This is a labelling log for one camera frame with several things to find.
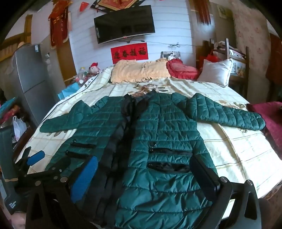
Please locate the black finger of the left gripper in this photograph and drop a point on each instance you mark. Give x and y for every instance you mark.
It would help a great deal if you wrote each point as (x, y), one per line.
(63, 167)

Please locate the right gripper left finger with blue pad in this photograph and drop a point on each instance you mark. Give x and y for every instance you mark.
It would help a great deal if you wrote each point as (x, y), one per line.
(82, 178)

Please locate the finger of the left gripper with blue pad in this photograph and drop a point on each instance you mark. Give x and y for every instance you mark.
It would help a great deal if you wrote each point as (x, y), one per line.
(35, 158)

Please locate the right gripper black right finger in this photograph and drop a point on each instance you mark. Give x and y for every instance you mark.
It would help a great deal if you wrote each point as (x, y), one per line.
(206, 178)

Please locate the dark green quilted puffer coat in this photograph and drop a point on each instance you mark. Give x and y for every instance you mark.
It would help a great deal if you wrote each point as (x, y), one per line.
(100, 202)

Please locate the white plastic bag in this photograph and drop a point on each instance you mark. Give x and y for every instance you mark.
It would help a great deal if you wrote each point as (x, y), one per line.
(19, 127)

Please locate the cream floral plaid bedspread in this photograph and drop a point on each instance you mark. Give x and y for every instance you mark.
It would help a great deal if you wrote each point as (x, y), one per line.
(231, 143)

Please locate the blue bag beside bed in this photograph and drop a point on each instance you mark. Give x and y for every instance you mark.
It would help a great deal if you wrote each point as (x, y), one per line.
(71, 89)

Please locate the grey refrigerator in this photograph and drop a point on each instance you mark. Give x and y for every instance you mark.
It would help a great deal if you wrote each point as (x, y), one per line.
(31, 82)

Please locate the magenta blanket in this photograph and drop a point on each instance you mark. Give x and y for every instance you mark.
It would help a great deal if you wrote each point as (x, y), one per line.
(271, 113)

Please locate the plush toy with red hat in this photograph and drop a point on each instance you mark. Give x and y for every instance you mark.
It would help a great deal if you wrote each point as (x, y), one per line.
(94, 69)

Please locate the wooden chair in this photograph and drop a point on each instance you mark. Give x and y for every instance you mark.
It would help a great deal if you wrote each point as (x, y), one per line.
(239, 76)

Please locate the yellow ruffled pillow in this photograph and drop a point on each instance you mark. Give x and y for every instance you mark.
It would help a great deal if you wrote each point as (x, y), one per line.
(131, 71)

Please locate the white pillow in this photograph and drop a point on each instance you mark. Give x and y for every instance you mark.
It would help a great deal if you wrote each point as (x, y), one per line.
(218, 73)

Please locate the red heart-shaped cushion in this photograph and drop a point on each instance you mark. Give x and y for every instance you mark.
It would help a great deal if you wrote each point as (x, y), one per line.
(178, 70)

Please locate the red spring festival banner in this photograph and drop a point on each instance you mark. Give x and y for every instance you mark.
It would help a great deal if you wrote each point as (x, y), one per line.
(137, 51)

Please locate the framed photo at headboard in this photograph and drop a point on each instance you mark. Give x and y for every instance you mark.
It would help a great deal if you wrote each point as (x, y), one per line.
(169, 55)

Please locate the red hanging wall decoration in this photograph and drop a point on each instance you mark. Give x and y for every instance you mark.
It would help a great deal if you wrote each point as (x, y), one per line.
(59, 23)

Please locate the black wall-mounted television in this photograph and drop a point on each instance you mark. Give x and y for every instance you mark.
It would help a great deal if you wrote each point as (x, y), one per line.
(129, 22)

